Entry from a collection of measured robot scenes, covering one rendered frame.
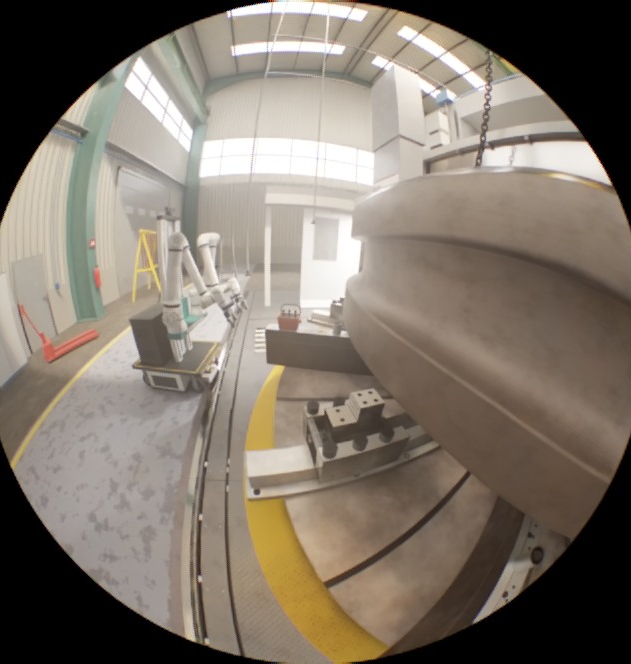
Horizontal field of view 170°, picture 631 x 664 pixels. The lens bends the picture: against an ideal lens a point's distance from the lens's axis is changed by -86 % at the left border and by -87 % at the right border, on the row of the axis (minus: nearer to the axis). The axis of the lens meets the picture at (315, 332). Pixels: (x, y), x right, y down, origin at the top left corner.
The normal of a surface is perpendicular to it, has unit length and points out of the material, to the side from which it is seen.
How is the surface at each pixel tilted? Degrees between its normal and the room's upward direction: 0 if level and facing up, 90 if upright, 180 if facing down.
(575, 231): 90
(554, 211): 90
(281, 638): 0
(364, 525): 0
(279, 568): 0
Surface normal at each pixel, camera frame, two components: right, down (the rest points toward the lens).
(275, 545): 0.05, -0.91
